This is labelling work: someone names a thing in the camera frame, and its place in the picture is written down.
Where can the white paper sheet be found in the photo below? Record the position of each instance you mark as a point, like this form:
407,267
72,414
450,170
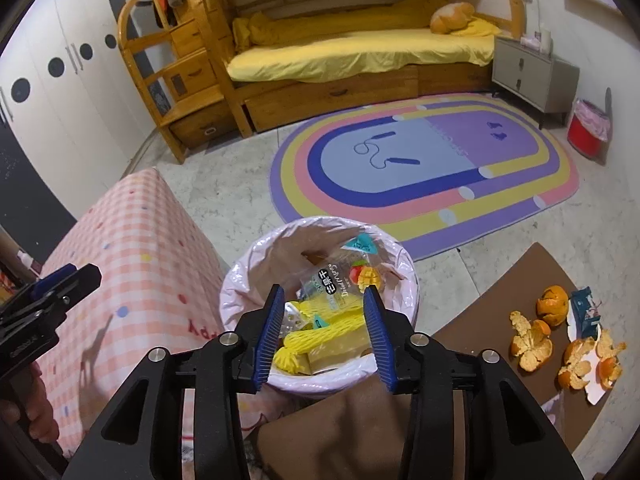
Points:
595,394

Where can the clear dried fruit packet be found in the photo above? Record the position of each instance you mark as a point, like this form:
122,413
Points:
345,280

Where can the pink tissue pack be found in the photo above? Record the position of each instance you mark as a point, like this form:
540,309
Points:
529,40

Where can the bread-shaped plush pillow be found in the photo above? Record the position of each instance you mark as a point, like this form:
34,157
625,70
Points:
452,17

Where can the large tangerine peel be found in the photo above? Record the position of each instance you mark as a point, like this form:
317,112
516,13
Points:
610,365
575,367

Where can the white wardrobe with dark dots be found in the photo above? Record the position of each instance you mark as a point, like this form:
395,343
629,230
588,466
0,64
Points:
65,110

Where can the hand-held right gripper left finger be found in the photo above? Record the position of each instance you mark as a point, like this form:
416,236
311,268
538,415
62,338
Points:
265,340

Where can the yellow bed sheet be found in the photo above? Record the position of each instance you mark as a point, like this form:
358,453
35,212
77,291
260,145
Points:
350,55

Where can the pink checked tablecloth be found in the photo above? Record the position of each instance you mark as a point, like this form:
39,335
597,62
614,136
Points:
125,240

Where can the wooden stair drawers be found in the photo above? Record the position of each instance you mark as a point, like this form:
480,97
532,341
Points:
192,75

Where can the blue snack wrapper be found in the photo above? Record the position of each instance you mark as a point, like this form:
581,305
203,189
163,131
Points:
582,310

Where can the grey nightstand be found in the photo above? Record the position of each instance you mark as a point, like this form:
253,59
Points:
525,70

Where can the colourful oval rug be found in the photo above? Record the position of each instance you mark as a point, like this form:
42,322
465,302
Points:
400,160

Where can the small white bottle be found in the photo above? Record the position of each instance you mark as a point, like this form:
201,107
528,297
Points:
29,264

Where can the yellow foam fruit net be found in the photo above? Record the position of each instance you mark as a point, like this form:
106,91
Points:
310,340

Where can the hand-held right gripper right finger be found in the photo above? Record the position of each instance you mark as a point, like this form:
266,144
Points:
380,340

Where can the trash bin with pink bag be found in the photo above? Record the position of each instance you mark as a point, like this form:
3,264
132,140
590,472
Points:
240,280

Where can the wooden bunk bed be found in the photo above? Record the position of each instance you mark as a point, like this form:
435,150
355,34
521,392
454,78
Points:
320,102

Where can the red trash bin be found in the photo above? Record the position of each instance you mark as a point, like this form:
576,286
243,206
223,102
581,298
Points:
582,135

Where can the yellow blanket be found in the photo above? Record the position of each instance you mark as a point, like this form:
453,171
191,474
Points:
325,25

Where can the person's left hand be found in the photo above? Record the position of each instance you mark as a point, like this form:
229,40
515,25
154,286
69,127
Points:
30,410

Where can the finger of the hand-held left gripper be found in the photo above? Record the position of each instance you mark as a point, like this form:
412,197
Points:
82,280
50,284

